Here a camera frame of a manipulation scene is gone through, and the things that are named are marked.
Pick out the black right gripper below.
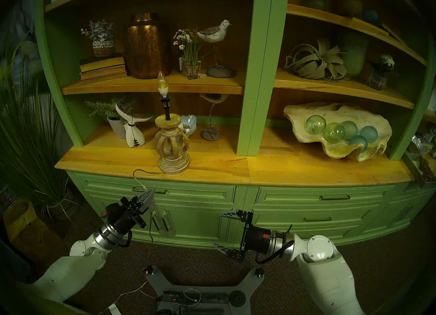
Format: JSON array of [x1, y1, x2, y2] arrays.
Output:
[[213, 211, 274, 263]]

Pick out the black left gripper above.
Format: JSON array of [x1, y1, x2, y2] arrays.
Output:
[[102, 189, 156, 237]]

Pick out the clear lamp cable with switch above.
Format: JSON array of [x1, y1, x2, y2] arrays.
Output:
[[132, 169, 162, 247]]

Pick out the carved wooden table lamp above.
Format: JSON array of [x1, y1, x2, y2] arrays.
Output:
[[154, 95, 191, 175]]

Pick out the white whale tail figurine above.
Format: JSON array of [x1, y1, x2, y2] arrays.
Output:
[[115, 103, 153, 148]]

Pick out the black power strip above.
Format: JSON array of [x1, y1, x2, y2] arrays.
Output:
[[162, 291, 230, 305]]

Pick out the rosemary plant in grey pot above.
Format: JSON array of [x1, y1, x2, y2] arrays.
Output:
[[84, 97, 137, 140]]

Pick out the pale blue shell dish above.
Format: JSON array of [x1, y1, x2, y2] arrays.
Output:
[[181, 115, 197, 137]]

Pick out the brown bird figurine on stone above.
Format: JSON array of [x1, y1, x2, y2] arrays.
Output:
[[199, 94, 230, 142]]

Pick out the candle shaped light bulb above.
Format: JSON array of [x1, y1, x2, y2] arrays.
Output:
[[157, 72, 170, 98]]

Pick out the brown paper bag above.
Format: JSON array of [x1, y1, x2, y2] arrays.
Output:
[[3, 199, 65, 260]]

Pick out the tall grass plant in basket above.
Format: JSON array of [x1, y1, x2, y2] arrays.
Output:
[[0, 39, 80, 219]]

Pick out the old hardcover book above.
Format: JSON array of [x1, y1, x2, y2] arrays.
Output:
[[80, 67, 127, 79], [79, 56, 126, 73], [81, 73, 129, 85]]

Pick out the giant clam shell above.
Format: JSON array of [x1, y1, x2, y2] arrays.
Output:
[[283, 102, 393, 162]]

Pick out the clear green glass ball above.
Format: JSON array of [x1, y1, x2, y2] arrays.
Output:
[[323, 123, 345, 144], [305, 115, 327, 135]]

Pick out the white flowers in glass vase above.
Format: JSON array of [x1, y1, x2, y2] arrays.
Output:
[[173, 29, 205, 80]]

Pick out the striped woven basket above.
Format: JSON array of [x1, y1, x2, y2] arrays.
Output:
[[0, 183, 16, 209]]

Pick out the copper crackle vase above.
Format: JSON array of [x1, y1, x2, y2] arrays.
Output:
[[127, 12, 172, 79]]

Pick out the teal frosted glass ball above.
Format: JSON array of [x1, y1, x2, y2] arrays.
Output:
[[359, 125, 378, 144], [348, 135, 368, 151], [340, 120, 358, 140]]

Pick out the small plant in woven pot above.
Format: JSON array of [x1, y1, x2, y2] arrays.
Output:
[[81, 20, 116, 59]]

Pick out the green cabinet with wooden shelves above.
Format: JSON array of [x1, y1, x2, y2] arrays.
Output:
[[34, 0, 436, 251]]

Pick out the shorebird figurine on stone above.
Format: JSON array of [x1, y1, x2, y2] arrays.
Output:
[[197, 20, 237, 78]]

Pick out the pale air plant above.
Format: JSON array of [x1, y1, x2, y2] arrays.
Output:
[[284, 39, 348, 81]]

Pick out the tray of seashells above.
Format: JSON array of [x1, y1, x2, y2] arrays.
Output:
[[405, 132, 436, 184]]

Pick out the small plant in crystal vase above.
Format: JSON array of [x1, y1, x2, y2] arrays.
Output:
[[368, 54, 395, 91]]

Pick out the green glass vase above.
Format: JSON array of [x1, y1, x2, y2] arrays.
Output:
[[337, 32, 369, 78]]

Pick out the dark green decorative sphere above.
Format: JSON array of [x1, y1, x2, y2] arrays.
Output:
[[302, 0, 327, 12]]

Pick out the brown woven decorative sphere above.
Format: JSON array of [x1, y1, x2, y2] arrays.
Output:
[[339, 0, 363, 18]]

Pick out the teal decorative sphere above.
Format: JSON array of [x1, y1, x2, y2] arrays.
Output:
[[361, 7, 379, 25]]

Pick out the long brass drawer handle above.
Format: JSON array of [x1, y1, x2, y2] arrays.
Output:
[[132, 187, 167, 195]]

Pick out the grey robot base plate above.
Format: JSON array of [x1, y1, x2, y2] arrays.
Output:
[[143, 265, 265, 315]]

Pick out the white floor cable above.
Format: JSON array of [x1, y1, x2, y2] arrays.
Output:
[[107, 280, 150, 315]]

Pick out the blue feather wall art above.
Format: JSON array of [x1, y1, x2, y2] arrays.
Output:
[[7, 0, 41, 90]]

